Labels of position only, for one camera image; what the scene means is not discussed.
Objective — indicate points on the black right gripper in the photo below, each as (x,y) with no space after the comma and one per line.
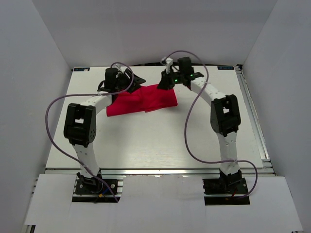
(164,83)

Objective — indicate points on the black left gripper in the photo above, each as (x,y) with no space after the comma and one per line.
(134,87)

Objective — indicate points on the red t shirt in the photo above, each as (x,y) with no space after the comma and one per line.
(145,99)

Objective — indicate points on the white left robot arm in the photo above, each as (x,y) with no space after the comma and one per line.
(80,123)

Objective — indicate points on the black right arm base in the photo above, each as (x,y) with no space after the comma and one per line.
(216,195)

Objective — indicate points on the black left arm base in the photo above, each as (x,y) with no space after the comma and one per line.
(101,194)

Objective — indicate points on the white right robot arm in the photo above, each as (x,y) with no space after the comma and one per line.
(224,118)

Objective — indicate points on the blue corner sticker right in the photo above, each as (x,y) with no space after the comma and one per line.
(225,68)

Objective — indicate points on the blue corner sticker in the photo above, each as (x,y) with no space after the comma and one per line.
(225,68)
(81,69)

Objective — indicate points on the blue corner sticker left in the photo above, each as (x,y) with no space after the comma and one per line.
(81,69)

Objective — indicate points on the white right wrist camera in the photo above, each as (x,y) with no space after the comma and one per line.
(167,62)

